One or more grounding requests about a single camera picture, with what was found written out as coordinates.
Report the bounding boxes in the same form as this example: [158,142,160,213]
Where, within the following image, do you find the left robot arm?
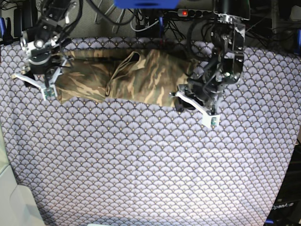
[170,0,250,128]

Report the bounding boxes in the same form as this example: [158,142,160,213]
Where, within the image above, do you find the blue clamp edge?
[0,17,13,45]
[294,29,301,56]

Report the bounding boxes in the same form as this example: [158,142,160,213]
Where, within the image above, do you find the black OpenArm box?
[264,145,301,226]

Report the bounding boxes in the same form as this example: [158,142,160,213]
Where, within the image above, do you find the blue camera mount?
[114,0,179,9]

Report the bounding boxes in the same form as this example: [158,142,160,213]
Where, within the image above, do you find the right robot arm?
[11,0,83,100]

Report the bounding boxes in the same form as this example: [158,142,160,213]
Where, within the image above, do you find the purple fan-pattern table cloth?
[0,44,301,226]

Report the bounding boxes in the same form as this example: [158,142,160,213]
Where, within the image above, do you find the camouflage T-shirt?
[55,49,199,107]

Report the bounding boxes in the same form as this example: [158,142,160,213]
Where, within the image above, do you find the black power strip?
[177,9,212,18]

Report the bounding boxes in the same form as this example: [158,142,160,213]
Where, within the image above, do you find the blue clamp left edge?
[0,17,13,45]

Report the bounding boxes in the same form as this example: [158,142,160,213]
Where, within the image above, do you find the blue clamp right edge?
[294,29,301,56]

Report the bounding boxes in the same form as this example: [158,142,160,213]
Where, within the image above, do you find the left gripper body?
[169,81,222,128]

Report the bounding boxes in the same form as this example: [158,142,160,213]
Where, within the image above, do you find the light green cloth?
[0,135,45,226]

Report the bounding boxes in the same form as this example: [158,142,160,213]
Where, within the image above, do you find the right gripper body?
[11,58,68,100]

